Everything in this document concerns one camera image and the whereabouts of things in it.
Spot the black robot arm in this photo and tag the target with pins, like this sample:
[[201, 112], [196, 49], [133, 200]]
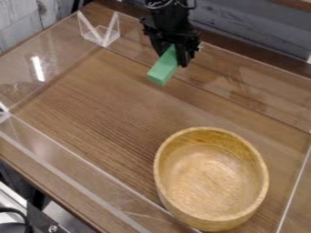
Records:
[[168, 3]]

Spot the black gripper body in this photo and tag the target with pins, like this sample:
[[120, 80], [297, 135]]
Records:
[[167, 19]]

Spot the green rectangular block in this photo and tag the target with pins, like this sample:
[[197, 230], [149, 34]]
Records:
[[164, 67]]

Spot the brown wooden bowl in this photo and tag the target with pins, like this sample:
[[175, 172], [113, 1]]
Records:
[[211, 178]]

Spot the clear acrylic corner bracket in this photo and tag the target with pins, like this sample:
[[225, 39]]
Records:
[[101, 35]]

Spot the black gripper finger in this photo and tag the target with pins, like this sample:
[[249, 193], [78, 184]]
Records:
[[161, 42], [185, 53]]

